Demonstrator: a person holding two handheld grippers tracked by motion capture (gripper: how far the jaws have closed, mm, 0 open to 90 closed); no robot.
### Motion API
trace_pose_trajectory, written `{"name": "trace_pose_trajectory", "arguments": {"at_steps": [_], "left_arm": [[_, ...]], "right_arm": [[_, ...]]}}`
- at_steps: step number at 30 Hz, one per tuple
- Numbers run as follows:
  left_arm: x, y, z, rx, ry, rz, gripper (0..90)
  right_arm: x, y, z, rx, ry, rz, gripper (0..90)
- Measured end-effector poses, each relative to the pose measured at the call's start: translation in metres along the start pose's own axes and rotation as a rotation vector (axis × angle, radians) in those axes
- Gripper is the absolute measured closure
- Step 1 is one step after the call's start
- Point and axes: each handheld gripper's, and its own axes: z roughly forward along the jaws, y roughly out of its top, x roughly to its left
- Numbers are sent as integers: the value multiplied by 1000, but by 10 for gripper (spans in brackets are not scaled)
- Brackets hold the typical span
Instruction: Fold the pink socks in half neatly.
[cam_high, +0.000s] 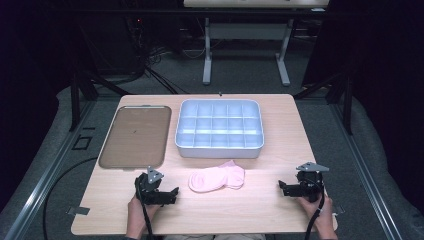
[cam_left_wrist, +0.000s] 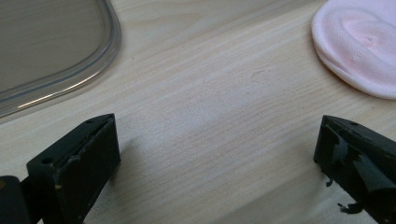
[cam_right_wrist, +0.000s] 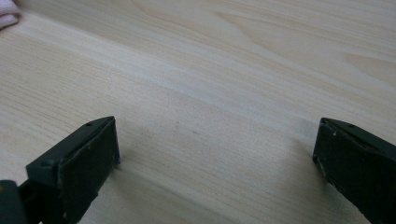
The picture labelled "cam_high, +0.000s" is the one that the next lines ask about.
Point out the white divided storage box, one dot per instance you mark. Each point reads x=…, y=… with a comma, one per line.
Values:
x=220, y=128

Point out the brown tray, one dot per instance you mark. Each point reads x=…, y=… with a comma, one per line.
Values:
x=136, y=136

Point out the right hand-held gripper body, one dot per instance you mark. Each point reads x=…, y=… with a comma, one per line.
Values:
x=310, y=185

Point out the aluminium floor rail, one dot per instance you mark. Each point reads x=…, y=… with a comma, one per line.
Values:
x=366, y=176
x=50, y=173

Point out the black metal stand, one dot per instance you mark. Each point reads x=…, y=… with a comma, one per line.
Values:
x=340, y=93
x=83, y=90

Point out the desk with white legs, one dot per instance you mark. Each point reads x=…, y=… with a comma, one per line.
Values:
x=246, y=31

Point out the person's left hand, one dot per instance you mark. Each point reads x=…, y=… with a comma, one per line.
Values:
x=138, y=213

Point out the dark curtain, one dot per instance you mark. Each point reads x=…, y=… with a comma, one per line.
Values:
x=390, y=83
x=30, y=83

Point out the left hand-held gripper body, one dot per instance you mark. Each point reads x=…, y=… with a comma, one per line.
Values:
x=151, y=193

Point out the pink sock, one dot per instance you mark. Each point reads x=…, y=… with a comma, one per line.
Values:
x=240, y=185
x=213, y=178

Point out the person's right hand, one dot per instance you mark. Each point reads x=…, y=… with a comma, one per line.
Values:
x=325, y=213

